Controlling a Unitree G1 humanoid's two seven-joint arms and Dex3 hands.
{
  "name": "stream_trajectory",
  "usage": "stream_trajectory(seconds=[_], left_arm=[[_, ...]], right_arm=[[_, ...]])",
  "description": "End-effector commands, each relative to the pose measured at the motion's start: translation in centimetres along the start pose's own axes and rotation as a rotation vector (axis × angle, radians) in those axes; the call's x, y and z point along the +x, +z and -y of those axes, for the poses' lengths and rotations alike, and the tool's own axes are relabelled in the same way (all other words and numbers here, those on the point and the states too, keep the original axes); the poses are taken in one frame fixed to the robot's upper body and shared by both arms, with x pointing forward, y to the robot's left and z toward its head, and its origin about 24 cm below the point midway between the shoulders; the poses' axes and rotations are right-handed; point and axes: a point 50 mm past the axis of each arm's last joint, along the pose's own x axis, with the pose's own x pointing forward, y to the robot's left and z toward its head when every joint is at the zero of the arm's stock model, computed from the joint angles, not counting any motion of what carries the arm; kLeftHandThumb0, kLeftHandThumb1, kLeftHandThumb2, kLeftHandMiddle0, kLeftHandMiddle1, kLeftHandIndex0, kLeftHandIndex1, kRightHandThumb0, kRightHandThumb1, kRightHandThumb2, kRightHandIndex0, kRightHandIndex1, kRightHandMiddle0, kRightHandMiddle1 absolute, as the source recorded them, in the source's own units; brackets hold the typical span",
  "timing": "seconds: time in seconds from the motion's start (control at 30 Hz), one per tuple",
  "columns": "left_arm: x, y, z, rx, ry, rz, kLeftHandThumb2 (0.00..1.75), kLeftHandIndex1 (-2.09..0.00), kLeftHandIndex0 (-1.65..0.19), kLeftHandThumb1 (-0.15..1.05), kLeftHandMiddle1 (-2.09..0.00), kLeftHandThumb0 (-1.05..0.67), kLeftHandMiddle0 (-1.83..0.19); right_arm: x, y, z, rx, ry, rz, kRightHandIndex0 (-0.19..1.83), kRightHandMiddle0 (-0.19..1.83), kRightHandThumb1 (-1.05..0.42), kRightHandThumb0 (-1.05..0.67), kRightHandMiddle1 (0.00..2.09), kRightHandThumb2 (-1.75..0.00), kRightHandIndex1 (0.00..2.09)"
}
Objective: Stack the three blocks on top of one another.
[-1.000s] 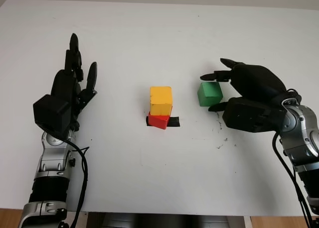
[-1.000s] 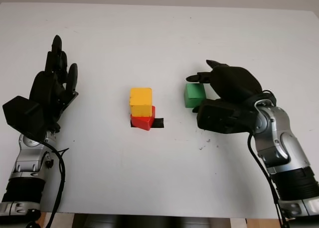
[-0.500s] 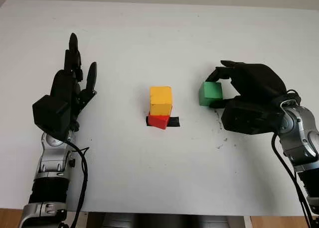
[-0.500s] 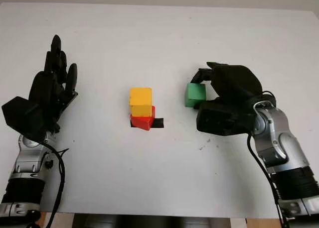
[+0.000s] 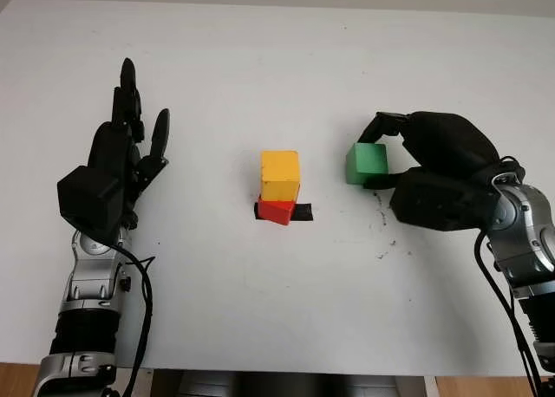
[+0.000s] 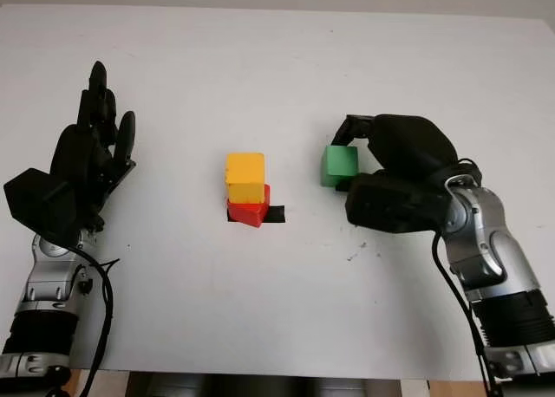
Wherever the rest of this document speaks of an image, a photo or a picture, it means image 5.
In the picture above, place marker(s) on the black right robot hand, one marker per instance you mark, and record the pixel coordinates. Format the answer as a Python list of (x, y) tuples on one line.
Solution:
[(446, 141)]

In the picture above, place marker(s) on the yellow cube block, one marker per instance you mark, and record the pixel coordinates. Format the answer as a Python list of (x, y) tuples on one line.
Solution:
[(282, 167)]

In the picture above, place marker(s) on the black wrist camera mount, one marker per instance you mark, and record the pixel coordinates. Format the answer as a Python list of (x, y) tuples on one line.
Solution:
[(86, 193), (438, 202)]

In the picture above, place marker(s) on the green cube block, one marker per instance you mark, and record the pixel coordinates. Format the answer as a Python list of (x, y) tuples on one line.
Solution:
[(366, 163)]

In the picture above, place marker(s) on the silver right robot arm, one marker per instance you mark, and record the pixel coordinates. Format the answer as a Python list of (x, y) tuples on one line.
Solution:
[(529, 241)]

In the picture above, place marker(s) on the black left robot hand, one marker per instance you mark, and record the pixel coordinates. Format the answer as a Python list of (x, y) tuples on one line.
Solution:
[(110, 147)]

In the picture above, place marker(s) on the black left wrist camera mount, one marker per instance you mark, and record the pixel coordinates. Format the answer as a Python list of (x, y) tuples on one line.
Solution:
[(86, 193)]

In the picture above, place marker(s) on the dark robot torso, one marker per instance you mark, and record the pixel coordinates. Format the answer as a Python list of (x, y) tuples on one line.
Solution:
[(286, 384)]

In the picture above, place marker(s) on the black tape strip marker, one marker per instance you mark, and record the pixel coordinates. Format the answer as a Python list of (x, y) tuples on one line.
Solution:
[(304, 212)]

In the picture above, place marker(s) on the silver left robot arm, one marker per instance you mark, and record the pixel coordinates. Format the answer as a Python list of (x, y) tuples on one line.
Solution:
[(86, 293)]

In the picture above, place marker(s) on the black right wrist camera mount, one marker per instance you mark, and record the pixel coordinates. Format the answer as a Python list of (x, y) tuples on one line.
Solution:
[(438, 202)]

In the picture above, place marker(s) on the red cube block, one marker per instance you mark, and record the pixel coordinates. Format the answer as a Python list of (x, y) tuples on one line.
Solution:
[(275, 210)]

